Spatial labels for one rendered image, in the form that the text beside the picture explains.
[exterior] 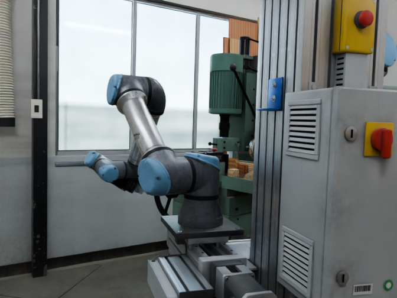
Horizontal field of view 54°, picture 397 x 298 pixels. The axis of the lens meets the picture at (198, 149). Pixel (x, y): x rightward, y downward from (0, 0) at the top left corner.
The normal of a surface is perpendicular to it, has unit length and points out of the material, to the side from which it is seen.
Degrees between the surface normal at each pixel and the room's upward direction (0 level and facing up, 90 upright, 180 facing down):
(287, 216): 90
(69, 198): 90
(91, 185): 90
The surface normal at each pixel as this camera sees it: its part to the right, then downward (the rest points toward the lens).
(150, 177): -0.77, 0.11
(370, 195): 0.30, 0.07
